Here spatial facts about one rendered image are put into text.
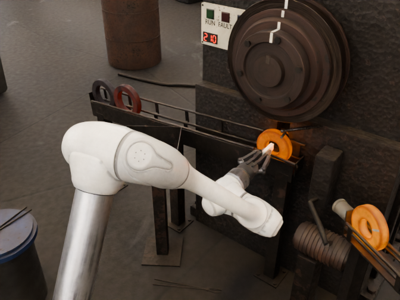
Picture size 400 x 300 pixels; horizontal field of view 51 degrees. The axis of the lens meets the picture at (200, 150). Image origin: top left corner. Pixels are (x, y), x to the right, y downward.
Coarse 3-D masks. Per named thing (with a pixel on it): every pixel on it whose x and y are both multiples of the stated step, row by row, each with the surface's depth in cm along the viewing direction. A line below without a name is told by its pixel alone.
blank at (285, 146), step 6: (264, 132) 176; (270, 132) 174; (276, 132) 173; (258, 138) 180; (264, 138) 177; (270, 138) 176; (276, 138) 174; (288, 138) 173; (258, 144) 181; (264, 144) 179; (282, 144) 173; (288, 144) 172; (282, 150) 174; (288, 150) 172; (282, 156) 176; (288, 156) 174
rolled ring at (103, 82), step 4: (96, 80) 235; (100, 80) 233; (104, 80) 233; (96, 84) 237; (100, 84) 234; (104, 84) 232; (108, 84) 232; (92, 88) 241; (96, 88) 239; (108, 88) 231; (112, 88) 232; (92, 92) 243; (96, 92) 241; (108, 92) 233; (112, 92) 232; (96, 96) 242; (100, 96) 244; (112, 96) 232; (96, 100) 243; (100, 100) 243; (112, 100) 234; (100, 104) 243; (108, 104) 241; (112, 104) 235
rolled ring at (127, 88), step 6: (126, 84) 225; (114, 90) 229; (120, 90) 226; (126, 90) 222; (132, 90) 221; (114, 96) 231; (120, 96) 232; (132, 96) 221; (138, 96) 222; (120, 102) 232; (138, 102) 222; (126, 108) 233; (138, 108) 224
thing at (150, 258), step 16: (144, 128) 197; (160, 128) 196; (176, 128) 196; (176, 144) 201; (160, 192) 200; (160, 208) 206; (160, 224) 212; (160, 240) 218; (176, 240) 232; (144, 256) 223; (160, 256) 223; (176, 256) 223
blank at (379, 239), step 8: (360, 208) 142; (368, 208) 138; (376, 208) 138; (352, 216) 147; (360, 216) 143; (368, 216) 138; (376, 216) 135; (352, 224) 148; (360, 224) 144; (376, 224) 135; (384, 224) 134; (360, 232) 144; (368, 232) 144; (376, 232) 136; (384, 232) 134; (368, 240) 140; (376, 240) 136; (384, 240) 135; (376, 248) 137
